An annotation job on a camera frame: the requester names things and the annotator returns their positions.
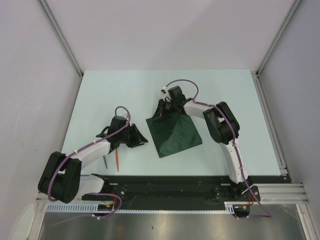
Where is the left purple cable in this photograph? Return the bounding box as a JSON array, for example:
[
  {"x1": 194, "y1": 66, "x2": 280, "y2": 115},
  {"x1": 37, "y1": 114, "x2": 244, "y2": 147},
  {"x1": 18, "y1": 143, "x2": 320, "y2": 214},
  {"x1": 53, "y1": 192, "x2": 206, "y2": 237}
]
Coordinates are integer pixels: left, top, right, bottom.
[{"x1": 47, "y1": 106, "x2": 133, "y2": 226}]

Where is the aluminium frame post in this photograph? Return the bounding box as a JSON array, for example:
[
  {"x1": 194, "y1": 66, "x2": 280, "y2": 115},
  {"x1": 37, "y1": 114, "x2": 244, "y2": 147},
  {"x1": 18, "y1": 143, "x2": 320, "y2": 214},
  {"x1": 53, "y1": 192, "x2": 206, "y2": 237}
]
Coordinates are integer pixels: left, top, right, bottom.
[
  {"x1": 256, "y1": 0, "x2": 303, "y2": 76},
  {"x1": 36, "y1": 0, "x2": 84, "y2": 79}
]

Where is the front aluminium extrusion rail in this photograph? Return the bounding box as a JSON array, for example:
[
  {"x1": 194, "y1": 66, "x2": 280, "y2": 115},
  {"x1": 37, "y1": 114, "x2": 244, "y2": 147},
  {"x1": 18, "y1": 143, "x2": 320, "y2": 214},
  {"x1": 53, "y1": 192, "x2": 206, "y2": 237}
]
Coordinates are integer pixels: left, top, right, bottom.
[{"x1": 36, "y1": 182, "x2": 307, "y2": 205}]

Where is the white slotted cable duct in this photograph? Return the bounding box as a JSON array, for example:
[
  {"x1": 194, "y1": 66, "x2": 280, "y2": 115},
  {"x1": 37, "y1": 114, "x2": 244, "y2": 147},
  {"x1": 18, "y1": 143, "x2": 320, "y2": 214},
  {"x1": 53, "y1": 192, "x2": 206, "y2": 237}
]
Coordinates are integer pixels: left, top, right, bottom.
[{"x1": 46, "y1": 202, "x2": 249, "y2": 215}]

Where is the right aluminium frame post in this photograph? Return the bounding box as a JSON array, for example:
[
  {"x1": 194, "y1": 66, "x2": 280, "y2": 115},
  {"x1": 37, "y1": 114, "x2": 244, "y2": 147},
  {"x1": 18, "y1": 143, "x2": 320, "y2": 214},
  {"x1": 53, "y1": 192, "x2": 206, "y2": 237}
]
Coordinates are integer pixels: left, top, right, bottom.
[{"x1": 256, "y1": 0, "x2": 303, "y2": 76}]

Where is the left aluminium frame post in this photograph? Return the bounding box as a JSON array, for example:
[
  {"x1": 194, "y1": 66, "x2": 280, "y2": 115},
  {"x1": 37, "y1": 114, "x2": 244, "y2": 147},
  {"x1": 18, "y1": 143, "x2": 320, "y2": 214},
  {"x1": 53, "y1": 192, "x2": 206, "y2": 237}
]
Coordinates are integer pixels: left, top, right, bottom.
[{"x1": 36, "y1": 0, "x2": 84, "y2": 79}]

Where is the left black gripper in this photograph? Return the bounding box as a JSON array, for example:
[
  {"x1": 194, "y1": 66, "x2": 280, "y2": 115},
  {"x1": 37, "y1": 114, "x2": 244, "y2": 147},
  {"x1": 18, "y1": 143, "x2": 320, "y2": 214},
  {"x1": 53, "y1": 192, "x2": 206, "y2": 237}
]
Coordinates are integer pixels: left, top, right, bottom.
[{"x1": 118, "y1": 123, "x2": 148, "y2": 148}]

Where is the orange plastic fork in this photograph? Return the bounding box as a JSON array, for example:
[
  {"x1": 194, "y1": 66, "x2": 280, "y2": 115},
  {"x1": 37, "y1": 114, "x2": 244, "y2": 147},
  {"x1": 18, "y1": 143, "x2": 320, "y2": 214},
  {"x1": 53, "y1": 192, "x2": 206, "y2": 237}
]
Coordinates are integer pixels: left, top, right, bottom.
[{"x1": 115, "y1": 148, "x2": 120, "y2": 172}]

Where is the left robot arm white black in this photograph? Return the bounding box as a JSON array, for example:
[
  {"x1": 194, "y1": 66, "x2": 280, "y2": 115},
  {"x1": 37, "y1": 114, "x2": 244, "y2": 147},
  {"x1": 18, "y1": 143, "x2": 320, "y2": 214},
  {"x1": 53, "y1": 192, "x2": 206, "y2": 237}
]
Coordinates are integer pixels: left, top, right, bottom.
[{"x1": 37, "y1": 116, "x2": 149, "y2": 204}]

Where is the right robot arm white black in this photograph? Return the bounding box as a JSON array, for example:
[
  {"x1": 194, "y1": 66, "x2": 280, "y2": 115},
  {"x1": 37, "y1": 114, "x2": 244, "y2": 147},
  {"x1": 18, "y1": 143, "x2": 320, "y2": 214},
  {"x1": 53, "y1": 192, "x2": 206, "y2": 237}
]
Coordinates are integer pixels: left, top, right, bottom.
[{"x1": 147, "y1": 86, "x2": 255, "y2": 201}]

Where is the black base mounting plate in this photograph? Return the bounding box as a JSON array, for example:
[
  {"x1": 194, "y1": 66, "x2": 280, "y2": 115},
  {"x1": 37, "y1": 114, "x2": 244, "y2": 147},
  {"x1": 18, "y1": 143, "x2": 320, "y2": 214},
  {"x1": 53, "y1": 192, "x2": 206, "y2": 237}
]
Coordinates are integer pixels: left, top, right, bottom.
[{"x1": 51, "y1": 174, "x2": 293, "y2": 211}]

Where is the right aluminium table rail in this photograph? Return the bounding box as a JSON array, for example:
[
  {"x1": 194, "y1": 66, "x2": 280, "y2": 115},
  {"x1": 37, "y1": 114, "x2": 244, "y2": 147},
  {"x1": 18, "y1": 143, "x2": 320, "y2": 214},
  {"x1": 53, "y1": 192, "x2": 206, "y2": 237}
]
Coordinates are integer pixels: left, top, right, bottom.
[{"x1": 251, "y1": 71, "x2": 290, "y2": 176}]

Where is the teal plastic utensil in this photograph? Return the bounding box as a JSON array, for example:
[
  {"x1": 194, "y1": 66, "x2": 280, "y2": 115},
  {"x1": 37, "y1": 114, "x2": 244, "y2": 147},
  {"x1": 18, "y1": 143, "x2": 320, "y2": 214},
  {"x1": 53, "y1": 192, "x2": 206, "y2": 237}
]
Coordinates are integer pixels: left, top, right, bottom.
[{"x1": 103, "y1": 155, "x2": 108, "y2": 169}]

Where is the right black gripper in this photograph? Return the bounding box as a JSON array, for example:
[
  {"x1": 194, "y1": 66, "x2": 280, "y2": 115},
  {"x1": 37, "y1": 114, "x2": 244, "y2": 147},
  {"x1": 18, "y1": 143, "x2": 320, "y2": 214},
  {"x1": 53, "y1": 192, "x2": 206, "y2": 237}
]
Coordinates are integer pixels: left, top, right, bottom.
[{"x1": 151, "y1": 99, "x2": 177, "y2": 122}]

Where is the dark green cloth napkin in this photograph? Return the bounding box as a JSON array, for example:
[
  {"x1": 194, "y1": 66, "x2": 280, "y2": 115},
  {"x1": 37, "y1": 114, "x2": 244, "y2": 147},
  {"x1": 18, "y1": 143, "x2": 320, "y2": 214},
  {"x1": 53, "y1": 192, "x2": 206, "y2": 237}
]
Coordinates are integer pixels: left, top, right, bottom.
[{"x1": 146, "y1": 112, "x2": 203, "y2": 158}]

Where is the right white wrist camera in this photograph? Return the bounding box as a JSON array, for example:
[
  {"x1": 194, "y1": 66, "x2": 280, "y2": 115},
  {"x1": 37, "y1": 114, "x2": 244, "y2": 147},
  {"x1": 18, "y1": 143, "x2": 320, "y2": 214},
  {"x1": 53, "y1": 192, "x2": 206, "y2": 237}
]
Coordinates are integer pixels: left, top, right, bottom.
[{"x1": 160, "y1": 86, "x2": 170, "y2": 99}]

